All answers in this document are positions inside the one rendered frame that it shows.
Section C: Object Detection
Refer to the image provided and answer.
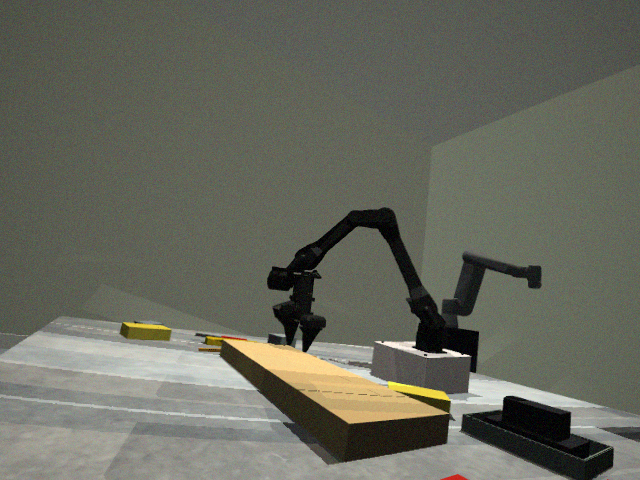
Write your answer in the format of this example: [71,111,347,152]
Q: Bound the tan wooden floor panel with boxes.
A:
[220,340,449,462]

